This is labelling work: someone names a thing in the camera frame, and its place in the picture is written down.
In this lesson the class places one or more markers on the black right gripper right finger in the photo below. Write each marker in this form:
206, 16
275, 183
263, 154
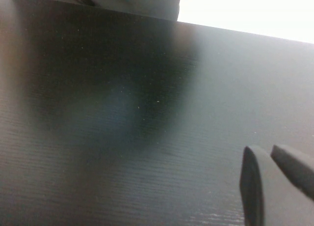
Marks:
294, 164

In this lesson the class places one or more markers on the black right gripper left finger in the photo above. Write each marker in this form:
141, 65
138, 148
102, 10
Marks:
269, 191

